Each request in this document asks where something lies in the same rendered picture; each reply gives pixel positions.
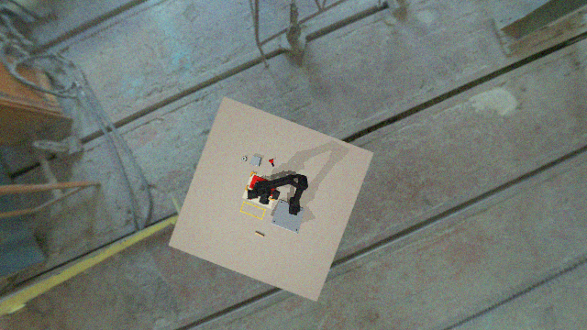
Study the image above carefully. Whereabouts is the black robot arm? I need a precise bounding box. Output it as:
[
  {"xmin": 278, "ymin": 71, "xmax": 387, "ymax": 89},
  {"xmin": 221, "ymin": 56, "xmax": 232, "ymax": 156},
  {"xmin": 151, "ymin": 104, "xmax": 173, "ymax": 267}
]
[{"xmin": 248, "ymin": 174, "xmax": 308, "ymax": 215}]

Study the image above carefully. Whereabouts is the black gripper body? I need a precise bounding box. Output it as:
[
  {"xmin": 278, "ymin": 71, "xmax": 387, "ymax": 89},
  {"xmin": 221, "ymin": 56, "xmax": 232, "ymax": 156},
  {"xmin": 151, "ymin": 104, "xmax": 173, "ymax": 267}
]
[{"xmin": 253, "ymin": 182, "xmax": 280, "ymax": 200}]

